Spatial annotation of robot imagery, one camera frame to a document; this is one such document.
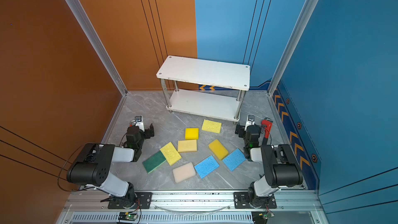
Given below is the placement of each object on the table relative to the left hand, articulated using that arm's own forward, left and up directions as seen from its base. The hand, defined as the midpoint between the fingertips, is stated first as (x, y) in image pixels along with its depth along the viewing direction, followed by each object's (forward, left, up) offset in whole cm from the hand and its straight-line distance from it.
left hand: (145, 122), depth 95 cm
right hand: (0, -63, 0) cm, 63 cm away
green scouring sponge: (-22, -9, -6) cm, 24 cm away
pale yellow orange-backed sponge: (-13, -27, -5) cm, 30 cm away
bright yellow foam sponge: (-4, -29, -5) cm, 30 cm away
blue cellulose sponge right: (-20, -54, -5) cm, 58 cm away
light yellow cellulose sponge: (+1, -41, -6) cm, 42 cm away
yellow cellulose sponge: (-18, -18, -5) cm, 26 cm away
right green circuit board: (-46, -63, -7) cm, 79 cm away
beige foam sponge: (-27, -26, -5) cm, 38 cm away
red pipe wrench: (+3, -78, -5) cm, 78 cm away
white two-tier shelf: (+15, -39, +27) cm, 49 cm away
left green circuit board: (-46, -2, -8) cm, 47 cm away
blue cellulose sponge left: (-24, -38, -5) cm, 46 cm away
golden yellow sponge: (-15, -45, -6) cm, 48 cm away
